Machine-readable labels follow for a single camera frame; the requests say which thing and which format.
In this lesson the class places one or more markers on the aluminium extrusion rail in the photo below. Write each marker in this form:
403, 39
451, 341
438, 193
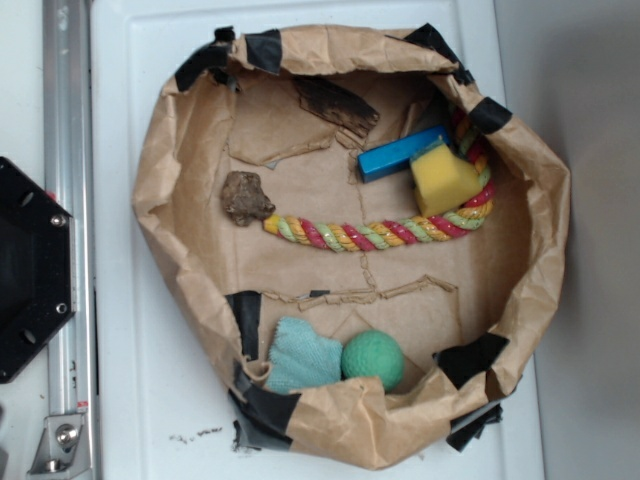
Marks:
69, 176

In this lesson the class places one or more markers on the brown rock lump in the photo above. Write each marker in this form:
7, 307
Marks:
244, 199

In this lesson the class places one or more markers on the light blue cloth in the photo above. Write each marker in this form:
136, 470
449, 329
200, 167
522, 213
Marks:
300, 358

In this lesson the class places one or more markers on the blue wooden block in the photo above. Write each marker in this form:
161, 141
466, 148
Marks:
393, 157

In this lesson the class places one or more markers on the multicolour twisted rope toy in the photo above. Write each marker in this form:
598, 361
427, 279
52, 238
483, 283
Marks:
456, 222

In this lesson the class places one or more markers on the green rubber ball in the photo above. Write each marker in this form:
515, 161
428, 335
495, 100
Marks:
374, 353

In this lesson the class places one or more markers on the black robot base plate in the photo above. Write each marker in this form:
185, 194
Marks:
36, 269

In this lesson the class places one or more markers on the brown paper bag bin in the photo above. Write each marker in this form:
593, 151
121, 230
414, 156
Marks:
297, 106

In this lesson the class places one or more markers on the yellow sponge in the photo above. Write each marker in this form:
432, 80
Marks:
443, 181

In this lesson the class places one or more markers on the metal corner bracket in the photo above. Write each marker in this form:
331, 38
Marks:
63, 449

